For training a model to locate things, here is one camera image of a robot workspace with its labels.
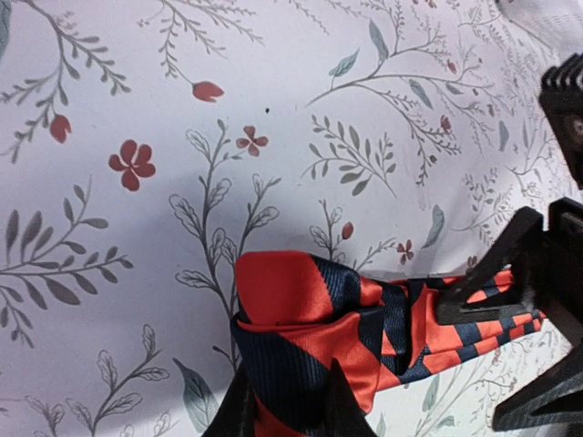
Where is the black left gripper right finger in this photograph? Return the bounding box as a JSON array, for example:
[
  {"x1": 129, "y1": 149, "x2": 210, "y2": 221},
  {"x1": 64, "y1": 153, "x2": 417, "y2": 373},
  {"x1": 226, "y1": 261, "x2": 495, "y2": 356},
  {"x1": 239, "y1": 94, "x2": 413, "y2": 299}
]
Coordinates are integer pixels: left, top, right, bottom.
[{"x1": 325, "y1": 359, "x2": 373, "y2": 437}]

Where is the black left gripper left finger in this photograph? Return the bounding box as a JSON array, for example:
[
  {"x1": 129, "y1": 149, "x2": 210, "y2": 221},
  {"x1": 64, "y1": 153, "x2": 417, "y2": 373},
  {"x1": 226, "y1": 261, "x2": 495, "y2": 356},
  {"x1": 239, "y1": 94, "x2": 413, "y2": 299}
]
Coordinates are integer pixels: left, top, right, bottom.
[{"x1": 207, "y1": 365, "x2": 257, "y2": 437}]

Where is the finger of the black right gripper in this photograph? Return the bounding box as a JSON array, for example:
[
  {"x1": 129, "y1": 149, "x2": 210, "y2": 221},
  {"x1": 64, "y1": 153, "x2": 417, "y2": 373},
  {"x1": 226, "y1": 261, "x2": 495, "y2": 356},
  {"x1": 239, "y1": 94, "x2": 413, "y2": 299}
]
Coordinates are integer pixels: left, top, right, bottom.
[
  {"x1": 492, "y1": 350, "x2": 582, "y2": 431},
  {"x1": 435, "y1": 206, "x2": 547, "y2": 327}
]

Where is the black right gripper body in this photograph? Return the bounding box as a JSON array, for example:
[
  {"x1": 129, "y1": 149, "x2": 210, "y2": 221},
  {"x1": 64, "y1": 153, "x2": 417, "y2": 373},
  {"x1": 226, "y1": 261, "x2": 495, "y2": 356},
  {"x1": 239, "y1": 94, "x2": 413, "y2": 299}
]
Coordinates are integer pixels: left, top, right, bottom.
[{"x1": 541, "y1": 198, "x2": 582, "y2": 410}]

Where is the red black striped tie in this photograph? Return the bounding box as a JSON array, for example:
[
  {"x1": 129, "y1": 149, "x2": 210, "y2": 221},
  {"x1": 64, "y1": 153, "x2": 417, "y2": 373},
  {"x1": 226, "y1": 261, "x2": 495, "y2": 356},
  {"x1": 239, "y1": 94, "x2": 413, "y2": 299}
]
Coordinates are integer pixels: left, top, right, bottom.
[{"x1": 231, "y1": 251, "x2": 543, "y2": 436}]

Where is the floral patterned table mat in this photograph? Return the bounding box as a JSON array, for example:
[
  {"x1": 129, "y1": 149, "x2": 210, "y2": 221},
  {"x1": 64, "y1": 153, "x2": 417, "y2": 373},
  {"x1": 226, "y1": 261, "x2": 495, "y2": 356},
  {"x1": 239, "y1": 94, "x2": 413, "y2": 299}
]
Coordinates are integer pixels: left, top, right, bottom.
[{"x1": 1, "y1": 1, "x2": 582, "y2": 436}]

